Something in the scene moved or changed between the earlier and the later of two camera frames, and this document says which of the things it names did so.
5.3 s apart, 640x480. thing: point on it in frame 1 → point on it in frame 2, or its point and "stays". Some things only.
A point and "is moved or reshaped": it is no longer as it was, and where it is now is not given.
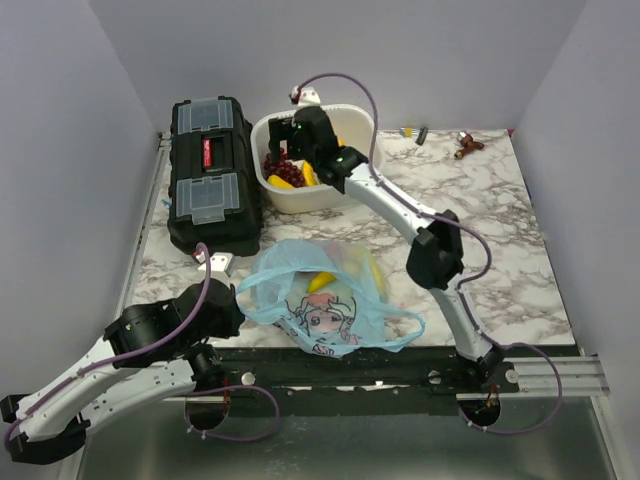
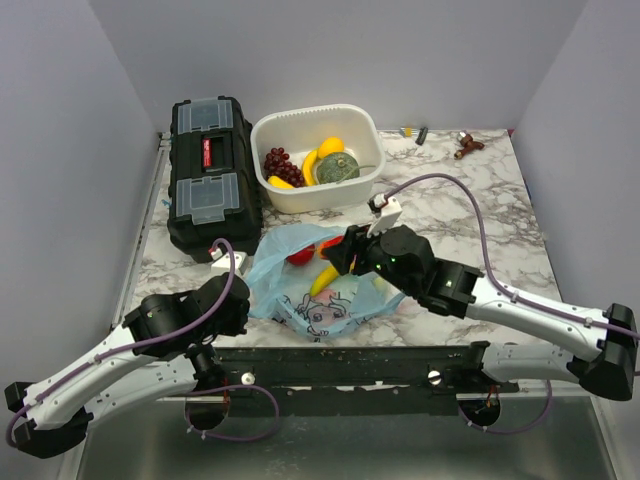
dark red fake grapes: x=283 y=169 stays
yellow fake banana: x=278 y=182 stays
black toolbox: x=215 y=203 stays
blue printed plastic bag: x=328 y=298 is moved or reshaped
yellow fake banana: x=309 y=175 stays
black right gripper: x=280 y=130 → x=356 y=242
